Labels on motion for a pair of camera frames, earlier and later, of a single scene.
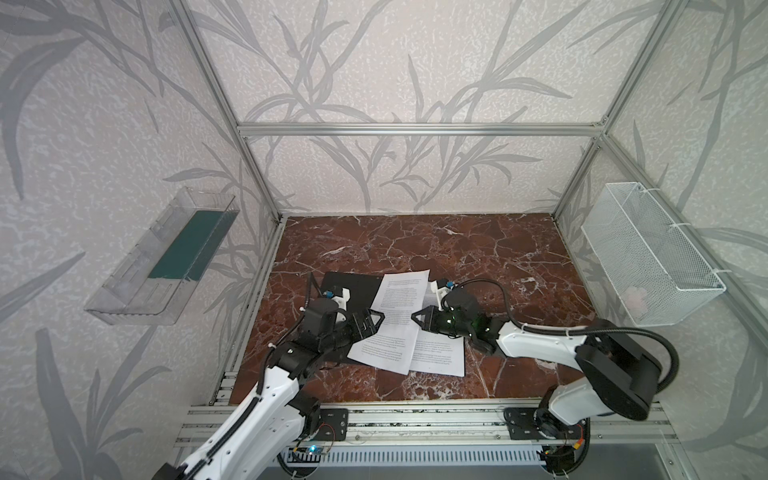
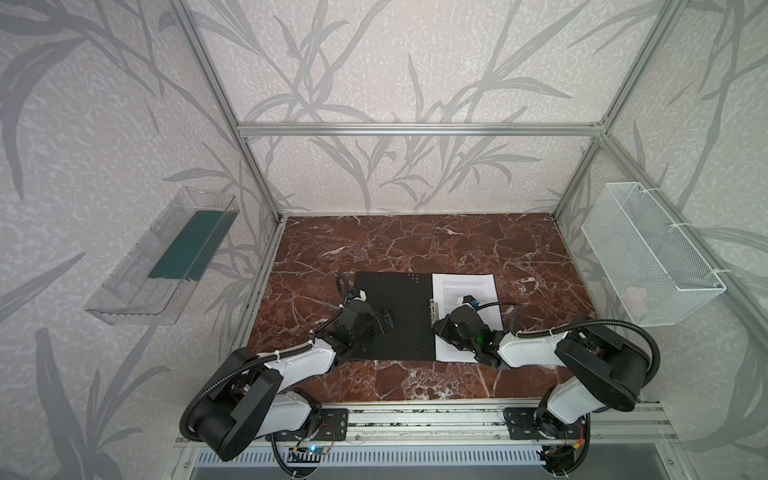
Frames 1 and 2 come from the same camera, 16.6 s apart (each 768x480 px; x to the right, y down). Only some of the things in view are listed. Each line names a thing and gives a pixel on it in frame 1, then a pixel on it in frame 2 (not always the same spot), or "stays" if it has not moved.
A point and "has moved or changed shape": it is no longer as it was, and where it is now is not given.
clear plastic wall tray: (154, 283) stays
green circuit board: (310, 454) stays
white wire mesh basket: (658, 274) stays
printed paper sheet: (398, 298) -> (448, 288)
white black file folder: (362, 290) has moved or changed shape
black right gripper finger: (428, 313) -> (444, 328)
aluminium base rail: (618, 423) stays
